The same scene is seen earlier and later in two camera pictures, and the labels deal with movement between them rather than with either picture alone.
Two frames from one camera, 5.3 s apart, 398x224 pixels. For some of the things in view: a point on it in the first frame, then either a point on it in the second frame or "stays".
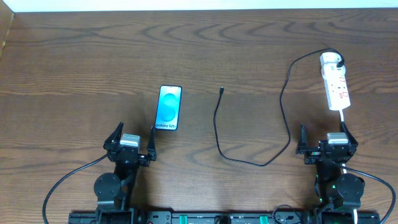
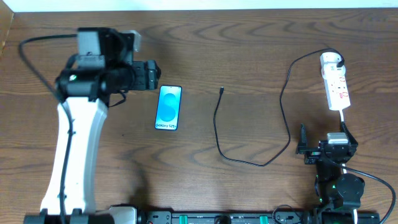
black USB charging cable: [340, 65] stays
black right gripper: [328, 151] stays
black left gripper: [129, 154] → [150, 74]
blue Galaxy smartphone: [168, 106] stays
